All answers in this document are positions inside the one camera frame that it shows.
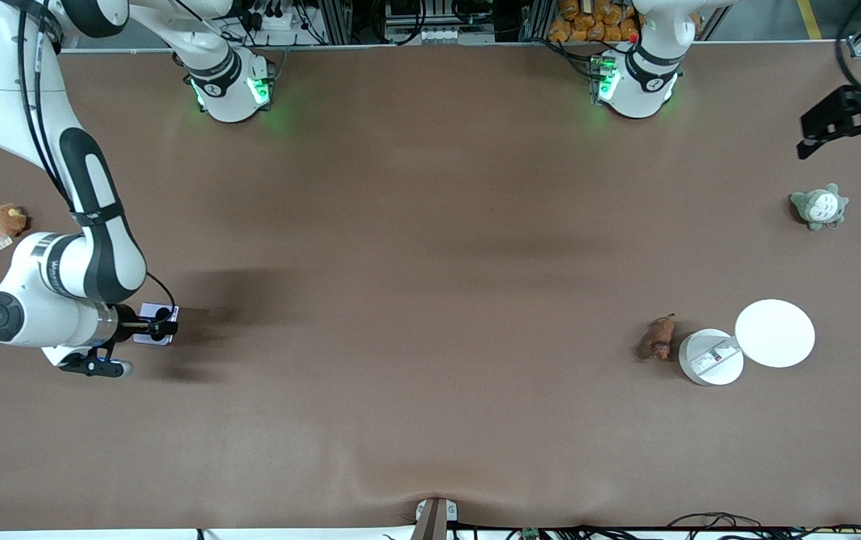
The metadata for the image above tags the white power strip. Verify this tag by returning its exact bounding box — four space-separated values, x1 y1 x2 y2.
399 26 495 44

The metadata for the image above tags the orange plush toy pile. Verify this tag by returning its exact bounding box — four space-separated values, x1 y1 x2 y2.
547 0 641 44

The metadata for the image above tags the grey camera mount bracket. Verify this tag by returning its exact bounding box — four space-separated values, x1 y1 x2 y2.
409 497 458 540

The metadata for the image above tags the grey totoro plush toy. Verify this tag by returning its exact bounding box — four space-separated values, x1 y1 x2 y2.
789 183 850 232

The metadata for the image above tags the brown plush toy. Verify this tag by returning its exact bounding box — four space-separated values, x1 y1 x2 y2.
0 203 29 252

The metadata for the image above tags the black cable bundle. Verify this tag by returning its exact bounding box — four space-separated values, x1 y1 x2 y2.
667 512 861 540

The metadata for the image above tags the white round container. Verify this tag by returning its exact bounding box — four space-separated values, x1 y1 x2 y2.
678 328 745 387

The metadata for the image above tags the white round lid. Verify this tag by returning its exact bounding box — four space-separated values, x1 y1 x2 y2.
734 299 816 369

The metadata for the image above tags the brown lion statue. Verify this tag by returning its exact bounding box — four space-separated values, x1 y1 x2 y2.
640 313 677 362

